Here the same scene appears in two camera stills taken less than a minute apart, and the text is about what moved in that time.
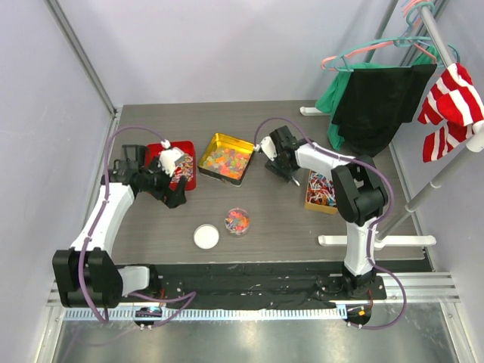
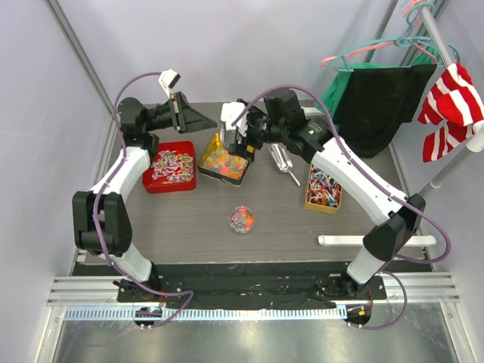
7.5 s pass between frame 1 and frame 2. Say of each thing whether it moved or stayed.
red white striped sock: stayed
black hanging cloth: stayed
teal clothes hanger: stayed
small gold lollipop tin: stayed
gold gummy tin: stayed
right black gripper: moved
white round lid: moved
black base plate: stayed
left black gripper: moved
